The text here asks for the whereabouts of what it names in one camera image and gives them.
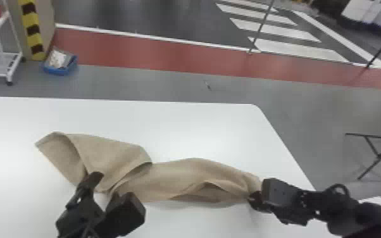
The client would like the yellow black striped post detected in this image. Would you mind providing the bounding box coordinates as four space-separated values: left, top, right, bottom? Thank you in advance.
18 0 47 62

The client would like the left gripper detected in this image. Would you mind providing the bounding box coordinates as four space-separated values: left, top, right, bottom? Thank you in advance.
55 171 106 238

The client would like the grey metal pole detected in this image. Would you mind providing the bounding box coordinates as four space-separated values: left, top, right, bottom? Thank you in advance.
247 0 276 55

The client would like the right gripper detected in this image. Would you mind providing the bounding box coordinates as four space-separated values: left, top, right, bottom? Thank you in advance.
247 191 315 227

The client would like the beige towel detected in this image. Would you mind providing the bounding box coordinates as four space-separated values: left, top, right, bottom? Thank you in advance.
35 131 264 209

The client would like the blue basket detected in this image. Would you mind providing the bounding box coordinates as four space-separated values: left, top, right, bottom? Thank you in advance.
42 48 78 76

